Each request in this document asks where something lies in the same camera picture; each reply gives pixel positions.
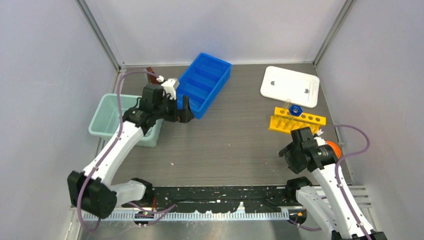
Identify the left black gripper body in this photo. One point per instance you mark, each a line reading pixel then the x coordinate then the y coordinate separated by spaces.
pixel 167 110

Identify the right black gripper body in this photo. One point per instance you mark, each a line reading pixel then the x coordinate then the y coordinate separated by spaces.
pixel 291 153

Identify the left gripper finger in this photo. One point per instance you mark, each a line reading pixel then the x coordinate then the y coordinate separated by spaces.
pixel 185 103
pixel 184 115

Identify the blue funnel brush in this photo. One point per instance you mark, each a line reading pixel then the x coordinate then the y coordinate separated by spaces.
pixel 294 111

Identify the white plastic tray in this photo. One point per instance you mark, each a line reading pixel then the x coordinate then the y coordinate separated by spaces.
pixel 288 85

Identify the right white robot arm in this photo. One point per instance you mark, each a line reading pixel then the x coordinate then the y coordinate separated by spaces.
pixel 337 213

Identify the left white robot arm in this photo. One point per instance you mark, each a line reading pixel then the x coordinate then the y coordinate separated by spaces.
pixel 91 190

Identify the blue divided plastic bin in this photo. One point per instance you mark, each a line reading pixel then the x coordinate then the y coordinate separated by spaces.
pixel 201 82

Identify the brown triangular stand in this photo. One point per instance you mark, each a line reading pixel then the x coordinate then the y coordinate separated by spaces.
pixel 151 76

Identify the yellow test tube rack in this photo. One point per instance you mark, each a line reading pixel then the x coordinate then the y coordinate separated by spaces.
pixel 279 121

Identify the light green plastic tub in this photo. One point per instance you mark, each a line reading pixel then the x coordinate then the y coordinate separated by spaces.
pixel 106 121

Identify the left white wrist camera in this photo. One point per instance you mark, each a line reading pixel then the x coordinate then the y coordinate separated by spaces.
pixel 170 86

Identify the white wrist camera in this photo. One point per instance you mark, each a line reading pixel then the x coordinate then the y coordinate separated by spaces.
pixel 170 86
pixel 319 139

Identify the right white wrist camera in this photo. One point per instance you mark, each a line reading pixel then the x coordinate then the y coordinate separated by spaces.
pixel 319 139

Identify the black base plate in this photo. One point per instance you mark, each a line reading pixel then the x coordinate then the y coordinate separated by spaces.
pixel 218 199

